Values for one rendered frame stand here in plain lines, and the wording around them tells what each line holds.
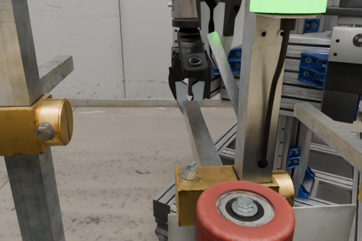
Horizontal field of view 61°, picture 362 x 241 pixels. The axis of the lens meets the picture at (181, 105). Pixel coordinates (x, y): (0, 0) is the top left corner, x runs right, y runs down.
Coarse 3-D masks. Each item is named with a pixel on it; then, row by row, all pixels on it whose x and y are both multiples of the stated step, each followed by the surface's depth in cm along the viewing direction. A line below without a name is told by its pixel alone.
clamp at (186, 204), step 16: (176, 176) 36; (208, 176) 36; (224, 176) 36; (272, 176) 36; (288, 176) 36; (176, 192) 36; (192, 192) 34; (288, 192) 35; (176, 208) 37; (192, 208) 34; (192, 224) 35
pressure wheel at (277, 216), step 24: (216, 192) 27; (240, 192) 28; (264, 192) 27; (216, 216) 24; (240, 216) 25; (264, 216) 24; (288, 216) 24; (216, 240) 23; (240, 240) 22; (264, 240) 22; (288, 240) 23
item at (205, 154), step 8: (184, 104) 63; (192, 104) 63; (184, 112) 62; (192, 112) 59; (200, 112) 59; (192, 120) 55; (200, 120) 55; (192, 128) 52; (200, 128) 52; (192, 136) 49; (200, 136) 49; (208, 136) 49; (192, 144) 49; (200, 144) 46; (208, 144) 46; (192, 152) 50; (200, 152) 44; (208, 152) 44; (216, 152) 44; (200, 160) 42; (208, 160) 42; (216, 160) 42
